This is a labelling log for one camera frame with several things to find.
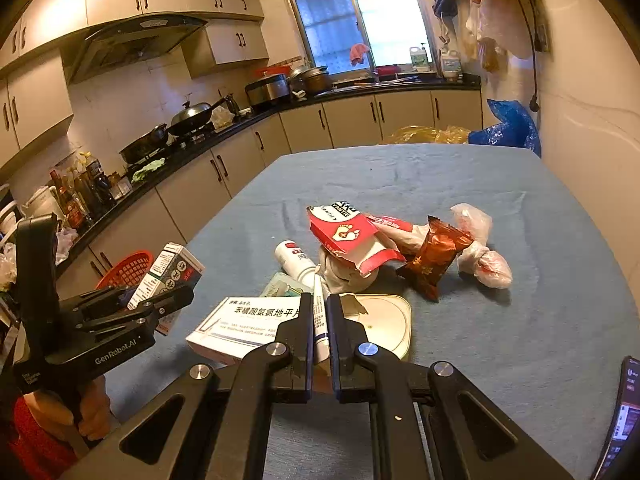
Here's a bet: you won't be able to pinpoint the knotted white plastic bag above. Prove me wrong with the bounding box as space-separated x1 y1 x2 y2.
450 203 513 289

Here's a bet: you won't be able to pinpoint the row of condiment bottles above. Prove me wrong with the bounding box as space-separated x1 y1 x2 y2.
47 152 133 231

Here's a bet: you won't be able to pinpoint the red white paper bag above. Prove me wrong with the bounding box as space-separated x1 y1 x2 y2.
367 214 431 261

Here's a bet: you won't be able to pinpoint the small white green medicine box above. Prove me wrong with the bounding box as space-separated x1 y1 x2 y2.
126 242 206 336

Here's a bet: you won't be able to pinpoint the yellowish hanging plastic bag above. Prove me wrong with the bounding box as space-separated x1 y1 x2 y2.
462 10 501 73

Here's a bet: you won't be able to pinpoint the white ointment tube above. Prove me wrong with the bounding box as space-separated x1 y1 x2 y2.
312 272 332 363

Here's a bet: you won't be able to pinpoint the black frying pan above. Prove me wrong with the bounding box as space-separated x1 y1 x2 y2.
118 124 171 163

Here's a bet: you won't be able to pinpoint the black smartphone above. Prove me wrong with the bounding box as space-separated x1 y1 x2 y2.
592 355 640 480

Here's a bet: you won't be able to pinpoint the person's left forearm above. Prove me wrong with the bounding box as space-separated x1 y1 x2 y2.
0 394 76 480

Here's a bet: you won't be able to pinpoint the yellow plastic bag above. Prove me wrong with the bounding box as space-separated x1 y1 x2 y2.
435 126 472 145
386 125 441 145

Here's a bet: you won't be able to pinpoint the white square plastic lid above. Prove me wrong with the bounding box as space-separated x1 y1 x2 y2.
344 294 413 361

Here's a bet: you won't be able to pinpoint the brown snack wrapper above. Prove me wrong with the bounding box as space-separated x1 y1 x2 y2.
396 215 475 302

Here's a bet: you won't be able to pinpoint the gas stove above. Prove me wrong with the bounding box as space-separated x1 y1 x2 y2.
125 127 217 163

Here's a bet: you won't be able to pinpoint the wok with metal lid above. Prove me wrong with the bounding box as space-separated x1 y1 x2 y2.
167 95 226 136

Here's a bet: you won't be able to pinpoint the silver rice cooker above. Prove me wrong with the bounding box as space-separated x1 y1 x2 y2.
245 74 292 108

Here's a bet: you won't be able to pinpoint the stacked metal pots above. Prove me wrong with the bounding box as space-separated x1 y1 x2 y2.
290 65 333 96

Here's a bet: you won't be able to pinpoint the pale green packet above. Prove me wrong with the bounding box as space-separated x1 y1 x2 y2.
260 271 313 301

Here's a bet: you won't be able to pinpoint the black kitchen countertop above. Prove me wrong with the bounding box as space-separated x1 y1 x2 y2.
0 72 483 281

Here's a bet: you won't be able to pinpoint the black power cable with plug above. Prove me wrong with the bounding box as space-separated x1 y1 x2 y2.
515 0 543 113

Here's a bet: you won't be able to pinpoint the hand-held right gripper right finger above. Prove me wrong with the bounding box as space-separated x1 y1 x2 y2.
325 294 576 480

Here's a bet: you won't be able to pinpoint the green cloth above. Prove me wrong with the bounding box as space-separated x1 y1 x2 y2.
131 157 167 183

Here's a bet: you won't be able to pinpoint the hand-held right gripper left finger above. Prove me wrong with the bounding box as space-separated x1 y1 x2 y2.
59 296 321 480

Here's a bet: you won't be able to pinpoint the blue tablecloth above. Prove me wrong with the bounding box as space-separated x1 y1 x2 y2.
105 142 631 480

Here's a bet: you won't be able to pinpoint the white hanging plastic bag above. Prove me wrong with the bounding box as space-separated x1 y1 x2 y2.
477 0 533 58

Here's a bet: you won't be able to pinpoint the large white medicine box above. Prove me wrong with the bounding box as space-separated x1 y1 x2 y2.
186 296 301 366

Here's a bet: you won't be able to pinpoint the small cream wall cabinet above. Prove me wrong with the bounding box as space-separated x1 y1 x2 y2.
182 22 271 78

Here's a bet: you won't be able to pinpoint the person's left hand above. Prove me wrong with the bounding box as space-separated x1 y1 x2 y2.
75 375 113 443

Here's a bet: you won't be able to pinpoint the range hood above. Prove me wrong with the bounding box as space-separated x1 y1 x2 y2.
70 15 208 83

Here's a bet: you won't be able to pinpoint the red plastic basket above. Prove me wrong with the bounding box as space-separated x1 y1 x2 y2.
95 251 153 291

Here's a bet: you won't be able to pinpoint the white bottle with red label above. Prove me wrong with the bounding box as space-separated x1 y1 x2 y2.
275 240 318 291

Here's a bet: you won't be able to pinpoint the blue plastic bag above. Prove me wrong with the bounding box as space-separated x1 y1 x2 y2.
468 99 542 157

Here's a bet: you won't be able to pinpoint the kitchen window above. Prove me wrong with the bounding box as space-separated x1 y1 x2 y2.
280 0 436 78

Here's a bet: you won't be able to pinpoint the cream base cabinets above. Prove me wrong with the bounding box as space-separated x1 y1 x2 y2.
55 87 486 301

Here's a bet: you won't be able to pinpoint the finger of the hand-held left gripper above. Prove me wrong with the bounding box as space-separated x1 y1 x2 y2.
60 285 138 317
82 284 196 333

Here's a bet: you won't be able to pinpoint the white green detergent jug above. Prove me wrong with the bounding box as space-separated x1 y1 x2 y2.
409 44 433 72

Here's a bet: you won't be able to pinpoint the white electric kettle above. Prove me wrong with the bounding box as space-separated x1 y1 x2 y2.
22 185 62 221

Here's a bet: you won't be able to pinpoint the torn red white carton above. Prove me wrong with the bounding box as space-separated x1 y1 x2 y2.
306 202 407 278

